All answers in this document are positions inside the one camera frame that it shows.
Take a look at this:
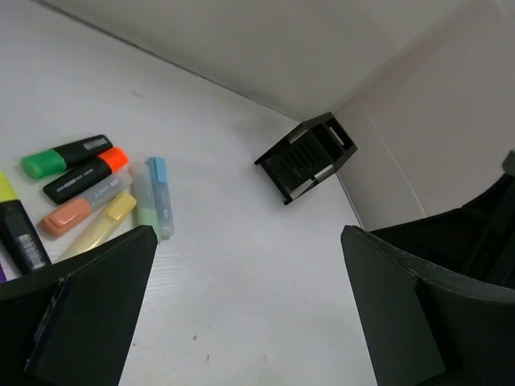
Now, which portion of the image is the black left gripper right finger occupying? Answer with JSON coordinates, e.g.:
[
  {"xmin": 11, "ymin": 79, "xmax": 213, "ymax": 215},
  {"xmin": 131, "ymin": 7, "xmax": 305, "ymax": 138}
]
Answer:
[{"xmin": 341, "ymin": 226, "xmax": 514, "ymax": 385}]

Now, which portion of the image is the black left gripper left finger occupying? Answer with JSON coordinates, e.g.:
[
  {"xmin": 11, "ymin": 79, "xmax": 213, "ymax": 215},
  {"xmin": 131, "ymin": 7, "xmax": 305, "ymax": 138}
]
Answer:
[{"xmin": 1, "ymin": 226, "xmax": 157, "ymax": 385}]

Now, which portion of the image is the pale yellow translucent highlighter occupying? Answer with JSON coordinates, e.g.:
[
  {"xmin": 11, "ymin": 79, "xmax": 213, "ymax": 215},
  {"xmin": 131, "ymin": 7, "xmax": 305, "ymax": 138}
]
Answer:
[{"xmin": 57, "ymin": 192, "xmax": 137, "ymax": 262}]

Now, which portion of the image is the yellow cap black highlighter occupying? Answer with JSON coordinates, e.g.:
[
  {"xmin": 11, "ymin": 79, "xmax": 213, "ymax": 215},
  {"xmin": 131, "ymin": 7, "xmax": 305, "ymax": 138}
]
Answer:
[{"xmin": 1, "ymin": 173, "xmax": 52, "ymax": 275}]

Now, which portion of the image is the peach cap translucent highlighter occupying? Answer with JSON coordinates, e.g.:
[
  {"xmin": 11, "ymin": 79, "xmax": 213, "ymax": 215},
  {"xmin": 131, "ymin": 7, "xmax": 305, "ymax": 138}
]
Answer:
[{"xmin": 40, "ymin": 170, "xmax": 133, "ymax": 237}]

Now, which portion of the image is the mint green translucent highlighter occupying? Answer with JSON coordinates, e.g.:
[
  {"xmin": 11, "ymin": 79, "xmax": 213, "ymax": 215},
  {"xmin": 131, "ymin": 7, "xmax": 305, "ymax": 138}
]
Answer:
[{"xmin": 129, "ymin": 162, "xmax": 161, "ymax": 243}]

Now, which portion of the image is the green cap black highlighter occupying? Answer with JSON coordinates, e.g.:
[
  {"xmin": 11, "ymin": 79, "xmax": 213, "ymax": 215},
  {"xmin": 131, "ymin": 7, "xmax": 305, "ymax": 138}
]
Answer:
[{"xmin": 21, "ymin": 135, "xmax": 113, "ymax": 180}]

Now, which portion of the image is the orange cap black highlighter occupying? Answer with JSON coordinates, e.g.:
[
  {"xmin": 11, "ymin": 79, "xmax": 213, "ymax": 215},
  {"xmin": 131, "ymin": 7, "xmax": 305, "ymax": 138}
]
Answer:
[{"xmin": 43, "ymin": 147, "xmax": 129, "ymax": 204}]

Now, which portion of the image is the light blue translucent highlighter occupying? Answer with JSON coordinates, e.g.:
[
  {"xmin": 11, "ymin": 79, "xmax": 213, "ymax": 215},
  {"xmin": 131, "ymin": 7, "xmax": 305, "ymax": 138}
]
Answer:
[{"xmin": 147, "ymin": 157, "xmax": 175, "ymax": 240}]

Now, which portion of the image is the black slotted pen holder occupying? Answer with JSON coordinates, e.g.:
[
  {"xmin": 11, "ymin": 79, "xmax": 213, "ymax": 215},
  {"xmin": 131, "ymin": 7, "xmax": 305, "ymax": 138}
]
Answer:
[{"xmin": 254, "ymin": 113, "xmax": 357, "ymax": 205}]

